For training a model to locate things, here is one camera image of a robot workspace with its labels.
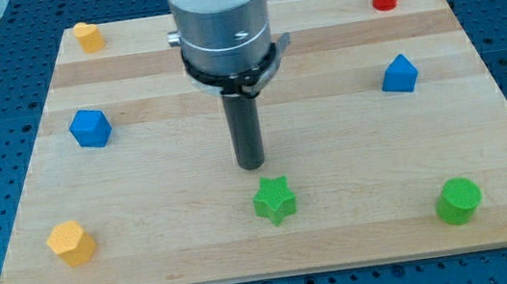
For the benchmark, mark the blue cube block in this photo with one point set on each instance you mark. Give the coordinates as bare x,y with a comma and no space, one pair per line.
90,128

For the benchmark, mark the yellow hexagon block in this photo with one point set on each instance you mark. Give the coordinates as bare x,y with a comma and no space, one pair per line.
71,243

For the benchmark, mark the blue pentagon block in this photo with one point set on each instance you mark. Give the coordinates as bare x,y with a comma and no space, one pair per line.
400,75

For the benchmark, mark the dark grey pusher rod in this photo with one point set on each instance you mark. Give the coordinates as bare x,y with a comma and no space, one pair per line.
245,131

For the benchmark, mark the wooden board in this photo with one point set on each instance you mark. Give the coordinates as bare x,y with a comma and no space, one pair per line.
166,202

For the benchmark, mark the green star block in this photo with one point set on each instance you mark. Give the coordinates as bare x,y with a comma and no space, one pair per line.
274,200

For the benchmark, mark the green cylinder block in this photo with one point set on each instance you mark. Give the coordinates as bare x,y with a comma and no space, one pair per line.
458,200

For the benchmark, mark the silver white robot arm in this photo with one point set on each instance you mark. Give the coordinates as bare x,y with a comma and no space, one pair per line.
221,38

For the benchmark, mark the yellow heart block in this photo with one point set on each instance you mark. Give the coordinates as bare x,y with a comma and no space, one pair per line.
89,37

